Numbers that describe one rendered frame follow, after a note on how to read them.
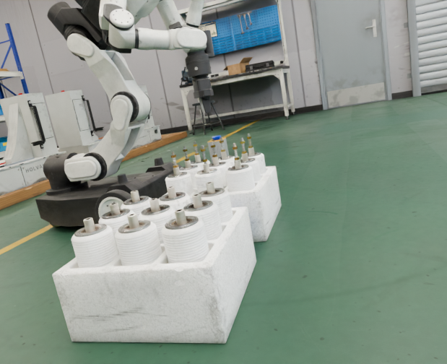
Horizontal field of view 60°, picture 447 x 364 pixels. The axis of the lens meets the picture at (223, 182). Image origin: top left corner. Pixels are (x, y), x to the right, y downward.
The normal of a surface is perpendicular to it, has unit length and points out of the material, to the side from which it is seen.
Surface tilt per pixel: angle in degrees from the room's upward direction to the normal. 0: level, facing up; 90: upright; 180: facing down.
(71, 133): 90
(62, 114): 90
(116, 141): 113
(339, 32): 90
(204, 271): 90
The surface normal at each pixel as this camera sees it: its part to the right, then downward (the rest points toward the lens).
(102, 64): -0.12, 0.62
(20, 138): 0.94, -0.09
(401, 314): -0.18, -0.96
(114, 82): -0.31, 0.26
